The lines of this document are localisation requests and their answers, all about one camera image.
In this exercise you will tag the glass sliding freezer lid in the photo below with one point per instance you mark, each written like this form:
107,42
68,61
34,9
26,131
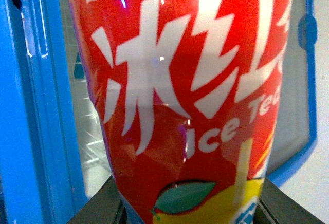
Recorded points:
296,132

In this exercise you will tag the red label ice tea bottle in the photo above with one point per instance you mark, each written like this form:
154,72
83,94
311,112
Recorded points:
188,93

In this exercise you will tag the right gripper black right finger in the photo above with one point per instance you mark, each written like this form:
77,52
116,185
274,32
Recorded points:
275,207

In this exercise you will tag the white chest freezer with penguins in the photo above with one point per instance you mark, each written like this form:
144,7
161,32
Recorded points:
41,176

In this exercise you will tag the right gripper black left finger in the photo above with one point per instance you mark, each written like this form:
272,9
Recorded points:
105,207

